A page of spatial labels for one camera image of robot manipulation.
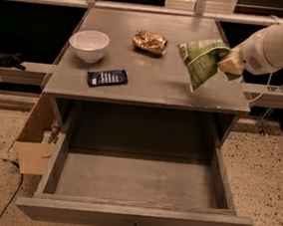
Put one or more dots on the white ceramic bowl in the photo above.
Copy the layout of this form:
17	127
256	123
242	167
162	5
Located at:
90	46

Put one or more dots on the open grey top drawer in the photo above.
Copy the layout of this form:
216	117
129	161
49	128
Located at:
115	165

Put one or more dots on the cardboard box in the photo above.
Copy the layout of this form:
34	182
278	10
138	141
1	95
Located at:
37	139

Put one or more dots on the dark blue snack packet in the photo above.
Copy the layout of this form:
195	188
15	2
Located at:
107	78

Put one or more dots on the crushed orange soda can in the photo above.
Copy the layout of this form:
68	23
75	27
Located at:
150	42

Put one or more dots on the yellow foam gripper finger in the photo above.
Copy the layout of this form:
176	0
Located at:
231	64

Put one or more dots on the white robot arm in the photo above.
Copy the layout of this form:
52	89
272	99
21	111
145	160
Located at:
277	32

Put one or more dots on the green jalapeno chip bag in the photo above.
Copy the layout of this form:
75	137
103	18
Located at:
201	58

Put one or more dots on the black object on ledge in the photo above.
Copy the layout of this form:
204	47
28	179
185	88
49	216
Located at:
11	61

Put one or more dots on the grey wooden cabinet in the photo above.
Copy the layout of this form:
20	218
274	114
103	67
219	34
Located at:
156	82

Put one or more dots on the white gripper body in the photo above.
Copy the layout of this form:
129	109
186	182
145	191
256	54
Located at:
252	55

